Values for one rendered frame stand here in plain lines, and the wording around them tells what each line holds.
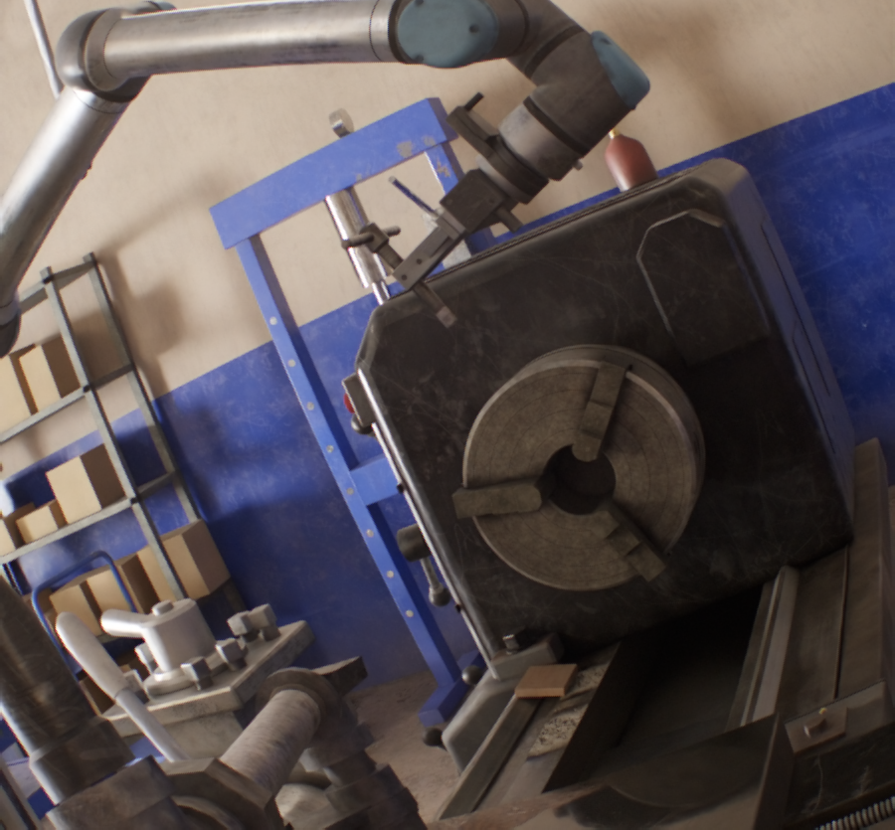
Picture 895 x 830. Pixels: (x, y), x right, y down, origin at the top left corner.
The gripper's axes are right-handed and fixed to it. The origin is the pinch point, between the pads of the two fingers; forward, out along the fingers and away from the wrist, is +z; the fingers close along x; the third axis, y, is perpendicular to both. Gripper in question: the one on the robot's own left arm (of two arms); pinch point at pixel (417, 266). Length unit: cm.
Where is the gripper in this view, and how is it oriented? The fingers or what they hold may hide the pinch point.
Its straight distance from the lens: 164.6
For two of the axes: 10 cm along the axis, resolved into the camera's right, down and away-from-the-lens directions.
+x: 2.3, -1.9, 9.5
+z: -6.7, 6.8, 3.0
